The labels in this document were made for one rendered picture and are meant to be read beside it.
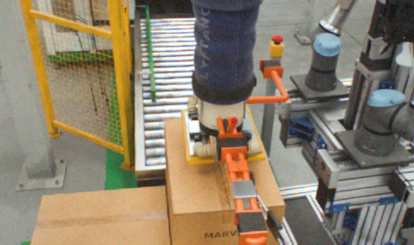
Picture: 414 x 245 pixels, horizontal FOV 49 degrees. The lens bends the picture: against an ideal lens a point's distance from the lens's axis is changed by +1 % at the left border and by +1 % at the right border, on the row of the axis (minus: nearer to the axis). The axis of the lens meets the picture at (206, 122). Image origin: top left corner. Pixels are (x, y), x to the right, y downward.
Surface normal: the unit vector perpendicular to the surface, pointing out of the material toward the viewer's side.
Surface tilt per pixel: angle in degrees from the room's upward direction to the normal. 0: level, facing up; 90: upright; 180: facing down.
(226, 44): 69
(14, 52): 90
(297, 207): 0
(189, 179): 0
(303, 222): 0
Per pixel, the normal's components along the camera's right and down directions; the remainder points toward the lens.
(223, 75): -0.07, 0.35
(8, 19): 0.14, 0.55
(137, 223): 0.02, -0.83
